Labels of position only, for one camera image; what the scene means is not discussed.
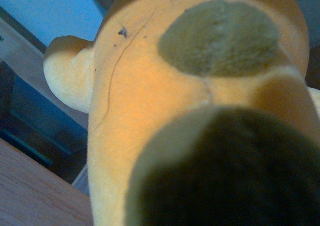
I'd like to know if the large orange plush toy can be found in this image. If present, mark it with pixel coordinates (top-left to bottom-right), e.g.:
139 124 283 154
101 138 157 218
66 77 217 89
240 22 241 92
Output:
43 0 320 225

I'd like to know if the wooden shelf unit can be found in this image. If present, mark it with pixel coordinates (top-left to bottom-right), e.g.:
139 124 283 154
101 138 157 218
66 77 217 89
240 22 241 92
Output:
0 10 93 225

